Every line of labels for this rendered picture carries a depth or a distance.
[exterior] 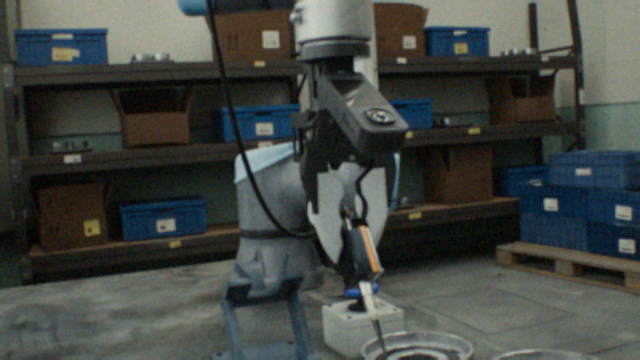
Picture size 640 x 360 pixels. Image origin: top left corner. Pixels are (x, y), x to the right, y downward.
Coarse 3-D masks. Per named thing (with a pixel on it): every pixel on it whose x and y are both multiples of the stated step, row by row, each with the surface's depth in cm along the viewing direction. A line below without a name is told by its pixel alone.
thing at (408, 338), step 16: (384, 336) 65; (400, 336) 65; (416, 336) 65; (432, 336) 65; (448, 336) 64; (368, 352) 63; (400, 352) 63; (416, 352) 62; (432, 352) 62; (464, 352) 61
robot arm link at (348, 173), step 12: (372, 0) 106; (372, 12) 105; (372, 24) 105; (372, 36) 104; (372, 48) 104; (372, 60) 104; (372, 72) 103; (372, 84) 103; (396, 156) 100; (348, 168) 99; (348, 180) 99; (396, 180) 99; (348, 192) 99; (396, 192) 100; (348, 204) 100
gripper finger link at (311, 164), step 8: (304, 144) 62; (312, 144) 61; (304, 152) 62; (312, 152) 62; (304, 160) 61; (312, 160) 62; (320, 160) 62; (304, 168) 61; (312, 168) 62; (320, 168) 62; (328, 168) 62; (304, 176) 61; (312, 176) 62; (304, 184) 62; (312, 184) 62; (312, 192) 62; (312, 200) 62; (312, 208) 63
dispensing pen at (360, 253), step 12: (348, 216) 65; (348, 228) 65; (360, 228) 63; (348, 240) 62; (360, 240) 62; (348, 252) 62; (360, 252) 62; (348, 264) 62; (360, 264) 61; (348, 276) 63; (360, 276) 61; (348, 288) 63; (360, 288) 62; (372, 288) 62; (372, 300) 61; (372, 312) 61; (384, 348) 59
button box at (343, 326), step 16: (336, 304) 76; (352, 304) 74; (384, 304) 75; (336, 320) 72; (352, 320) 69; (368, 320) 70; (384, 320) 71; (400, 320) 72; (336, 336) 72; (352, 336) 70; (368, 336) 70; (352, 352) 70
